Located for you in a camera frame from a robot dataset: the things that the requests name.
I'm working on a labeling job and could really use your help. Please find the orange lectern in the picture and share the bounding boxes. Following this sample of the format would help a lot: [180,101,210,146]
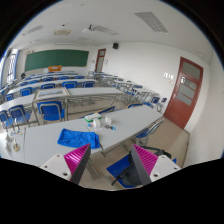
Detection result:
[48,65,62,72]

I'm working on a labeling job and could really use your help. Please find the white cup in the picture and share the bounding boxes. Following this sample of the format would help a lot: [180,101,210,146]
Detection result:
[105,116,112,125]

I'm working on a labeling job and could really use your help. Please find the green chalkboard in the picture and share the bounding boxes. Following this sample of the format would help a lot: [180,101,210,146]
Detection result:
[25,49,89,71]

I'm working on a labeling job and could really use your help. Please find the grey front desk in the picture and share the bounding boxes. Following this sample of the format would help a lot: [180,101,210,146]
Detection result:
[24,105,162,167]

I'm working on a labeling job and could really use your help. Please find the blue chair under gripper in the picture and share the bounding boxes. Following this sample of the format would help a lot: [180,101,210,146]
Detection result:
[107,147,179,188]

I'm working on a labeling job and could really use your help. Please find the red-brown door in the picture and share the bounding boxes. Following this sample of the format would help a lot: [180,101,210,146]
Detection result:
[164,57,203,129]
[95,49,106,72]

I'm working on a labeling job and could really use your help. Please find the red-brown near door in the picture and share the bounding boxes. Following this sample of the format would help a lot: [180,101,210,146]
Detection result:
[164,57,203,129]

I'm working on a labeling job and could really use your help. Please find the blue towel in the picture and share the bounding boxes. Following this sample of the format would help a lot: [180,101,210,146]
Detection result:
[57,129,100,149]

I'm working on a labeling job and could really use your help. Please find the white green box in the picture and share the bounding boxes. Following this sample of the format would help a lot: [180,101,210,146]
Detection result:
[84,113,102,122]

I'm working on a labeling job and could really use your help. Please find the red-brown far door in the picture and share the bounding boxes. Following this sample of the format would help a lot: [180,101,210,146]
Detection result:
[95,49,106,72]

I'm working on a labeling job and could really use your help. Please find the black wall speaker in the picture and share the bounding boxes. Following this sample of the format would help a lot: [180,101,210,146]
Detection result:
[112,43,119,50]

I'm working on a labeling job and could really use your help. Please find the blue chair right of desk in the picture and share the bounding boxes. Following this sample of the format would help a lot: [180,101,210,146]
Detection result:
[136,121,163,146]

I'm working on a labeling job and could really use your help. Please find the small items on left desk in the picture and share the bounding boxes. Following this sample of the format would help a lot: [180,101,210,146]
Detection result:
[5,130,24,152]

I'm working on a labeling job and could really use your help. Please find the grey second row desk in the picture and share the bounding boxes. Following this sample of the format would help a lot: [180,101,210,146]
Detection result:
[32,87,122,116]

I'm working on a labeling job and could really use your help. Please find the blue chair behind desk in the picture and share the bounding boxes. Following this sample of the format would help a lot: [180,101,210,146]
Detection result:
[37,101,65,123]

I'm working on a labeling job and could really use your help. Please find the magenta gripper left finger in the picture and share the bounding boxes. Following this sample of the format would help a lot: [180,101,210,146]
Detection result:
[64,144,91,184]

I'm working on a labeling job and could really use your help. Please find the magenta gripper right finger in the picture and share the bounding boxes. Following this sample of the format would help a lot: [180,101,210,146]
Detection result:
[131,144,158,185]

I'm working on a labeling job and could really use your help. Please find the blue chair far left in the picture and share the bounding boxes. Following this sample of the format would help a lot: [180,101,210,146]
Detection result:
[9,105,31,127]

